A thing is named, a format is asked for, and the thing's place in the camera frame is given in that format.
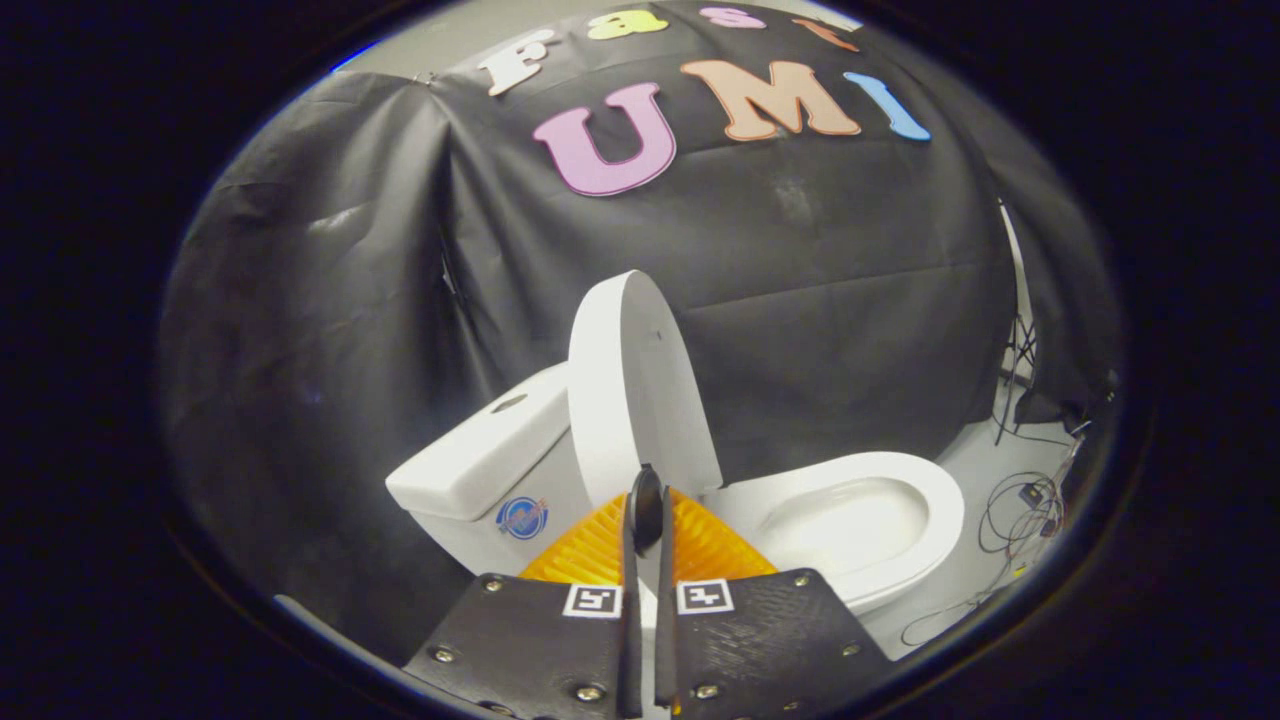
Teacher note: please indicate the small black power adapter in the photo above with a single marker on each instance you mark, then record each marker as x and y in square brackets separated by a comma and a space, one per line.
[1031, 494]

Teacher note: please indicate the black tripod stand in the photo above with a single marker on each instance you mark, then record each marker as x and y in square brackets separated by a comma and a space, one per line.
[1022, 340]

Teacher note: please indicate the white toilet lid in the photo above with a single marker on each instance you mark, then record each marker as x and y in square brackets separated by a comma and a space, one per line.
[630, 400]

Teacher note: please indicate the white ceramic toilet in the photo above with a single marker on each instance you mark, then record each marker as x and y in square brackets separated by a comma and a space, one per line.
[860, 520]

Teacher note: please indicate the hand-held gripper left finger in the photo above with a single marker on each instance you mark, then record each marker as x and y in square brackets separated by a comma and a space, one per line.
[530, 640]

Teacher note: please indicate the black backdrop cloth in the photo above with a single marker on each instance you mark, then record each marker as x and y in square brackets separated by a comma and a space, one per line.
[820, 300]

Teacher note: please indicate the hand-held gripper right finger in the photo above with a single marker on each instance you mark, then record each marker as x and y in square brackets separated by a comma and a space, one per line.
[770, 640]

